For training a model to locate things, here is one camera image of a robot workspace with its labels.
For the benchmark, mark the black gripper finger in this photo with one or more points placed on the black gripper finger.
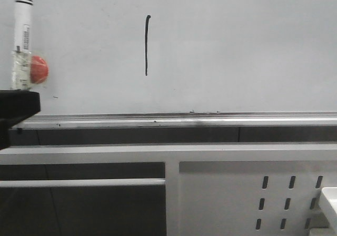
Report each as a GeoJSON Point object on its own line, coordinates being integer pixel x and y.
{"type": "Point", "coordinates": [16, 106]}

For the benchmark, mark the red round magnet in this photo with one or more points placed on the red round magnet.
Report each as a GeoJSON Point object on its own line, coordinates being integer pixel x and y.
{"type": "Point", "coordinates": [39, 70]}

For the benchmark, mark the white whiteboard marker pen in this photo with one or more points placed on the white whiteboard marker pen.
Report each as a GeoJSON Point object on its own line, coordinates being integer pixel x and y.
{"type": "Point", "coordinates": [22, 55]}

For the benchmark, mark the large white whiteboard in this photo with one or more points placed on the large white whiteboard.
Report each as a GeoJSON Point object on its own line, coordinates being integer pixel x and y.
{"type": "Point", "coordinates": [203, 55]}

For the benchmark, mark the black drawn stroke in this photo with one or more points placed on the black drawn stroke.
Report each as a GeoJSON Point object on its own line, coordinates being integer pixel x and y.
{"type": "Point", "coordinates": [147, 21]}

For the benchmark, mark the white plastic box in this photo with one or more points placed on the white plastic box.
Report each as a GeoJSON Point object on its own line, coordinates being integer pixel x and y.
{"type": "Point", "coordinates": [329, 207]}

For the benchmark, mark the white metal perforated frame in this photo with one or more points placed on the white metal perforated frame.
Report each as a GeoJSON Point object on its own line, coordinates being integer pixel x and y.
{"type": "Point", "coordinates": [207, 189]}

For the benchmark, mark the aluminium whiteboard tray rail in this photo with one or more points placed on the aluminium whiteboard tray rail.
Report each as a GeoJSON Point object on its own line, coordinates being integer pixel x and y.
{"type": "Point", "coordinates": [166, 120]}

